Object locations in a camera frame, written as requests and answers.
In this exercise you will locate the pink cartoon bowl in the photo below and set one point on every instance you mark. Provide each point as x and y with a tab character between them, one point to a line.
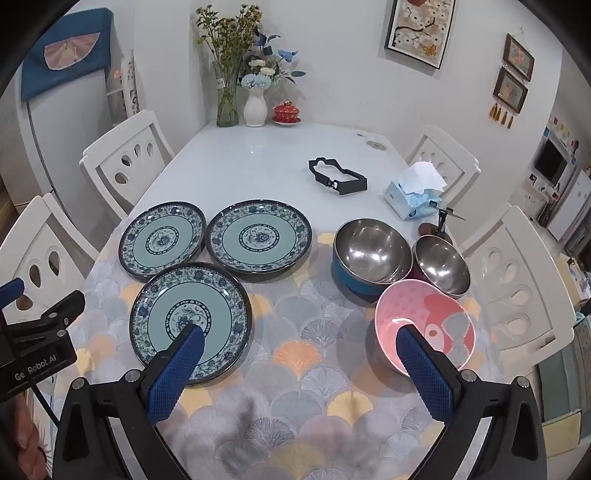
415	304

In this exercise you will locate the small framed picture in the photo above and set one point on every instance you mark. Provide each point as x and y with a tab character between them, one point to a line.
519	57
510	90

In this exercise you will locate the red saucer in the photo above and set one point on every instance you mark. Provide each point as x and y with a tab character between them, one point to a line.
295	122

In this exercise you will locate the light blue tissue box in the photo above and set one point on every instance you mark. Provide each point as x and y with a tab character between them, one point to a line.
411	203

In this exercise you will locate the white ceramic vase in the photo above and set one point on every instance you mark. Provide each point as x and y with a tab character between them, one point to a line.
255	110

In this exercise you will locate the dark green cloth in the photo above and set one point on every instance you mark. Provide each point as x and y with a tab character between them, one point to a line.
565	378

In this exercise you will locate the blue artificial flowers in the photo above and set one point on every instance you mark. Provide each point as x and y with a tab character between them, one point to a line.
258	74

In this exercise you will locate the yellow wildflower bouquet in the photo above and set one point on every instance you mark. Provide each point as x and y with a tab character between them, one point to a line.
231	32

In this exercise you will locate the blue refrigerator cover cloth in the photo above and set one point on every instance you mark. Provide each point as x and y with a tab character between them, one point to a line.
87	55

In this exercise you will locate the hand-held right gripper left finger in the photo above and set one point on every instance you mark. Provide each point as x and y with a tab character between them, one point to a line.
178	369

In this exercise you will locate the large steel bowl blue outside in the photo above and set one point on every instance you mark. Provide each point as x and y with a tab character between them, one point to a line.
369	249

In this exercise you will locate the blue floral ceramic plate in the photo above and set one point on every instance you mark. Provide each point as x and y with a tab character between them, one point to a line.
161	240
217	295
258	237

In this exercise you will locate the small steel bowl red outside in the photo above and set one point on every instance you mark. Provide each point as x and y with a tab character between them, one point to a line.
441	265

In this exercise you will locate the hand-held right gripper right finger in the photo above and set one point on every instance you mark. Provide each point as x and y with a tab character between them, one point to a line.
422	364

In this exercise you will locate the small stand with wooden base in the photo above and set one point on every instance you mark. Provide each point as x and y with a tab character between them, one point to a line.
427	229

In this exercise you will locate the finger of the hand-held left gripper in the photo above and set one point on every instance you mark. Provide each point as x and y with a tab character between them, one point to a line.
11	290
60	311

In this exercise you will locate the white storage rack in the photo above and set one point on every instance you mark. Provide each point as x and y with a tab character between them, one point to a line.
124	87

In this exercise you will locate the grey flower-shaped coaster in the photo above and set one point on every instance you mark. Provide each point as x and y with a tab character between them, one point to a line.
376	144

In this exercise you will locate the yellow hanging tassels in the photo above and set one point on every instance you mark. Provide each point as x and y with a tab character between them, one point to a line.
503	117

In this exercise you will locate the red lidded teacup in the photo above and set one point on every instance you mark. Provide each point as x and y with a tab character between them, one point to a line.
286	110

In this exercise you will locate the fan-patterned table mat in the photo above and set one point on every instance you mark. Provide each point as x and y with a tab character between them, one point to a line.
300	323

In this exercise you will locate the white dining chair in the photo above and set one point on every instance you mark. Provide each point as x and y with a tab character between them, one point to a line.
545	258
60	230
461	161
147	129

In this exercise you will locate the small television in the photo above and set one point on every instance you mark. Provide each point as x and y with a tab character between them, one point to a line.
549	161

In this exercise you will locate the clear glass vase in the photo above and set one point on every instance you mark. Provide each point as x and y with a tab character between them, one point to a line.
227	110

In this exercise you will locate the white cabinet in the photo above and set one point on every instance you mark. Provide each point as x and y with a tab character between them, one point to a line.
570	207

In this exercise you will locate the white refrigerator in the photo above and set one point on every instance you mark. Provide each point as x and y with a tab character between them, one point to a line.
69	120

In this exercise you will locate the colourful wall stickers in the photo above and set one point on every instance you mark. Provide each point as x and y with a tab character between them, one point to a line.
561	131

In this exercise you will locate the black plastic frame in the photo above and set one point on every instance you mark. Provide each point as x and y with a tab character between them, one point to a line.
353	186

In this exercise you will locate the large framed floral picture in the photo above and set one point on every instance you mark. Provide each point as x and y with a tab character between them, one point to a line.
420	27

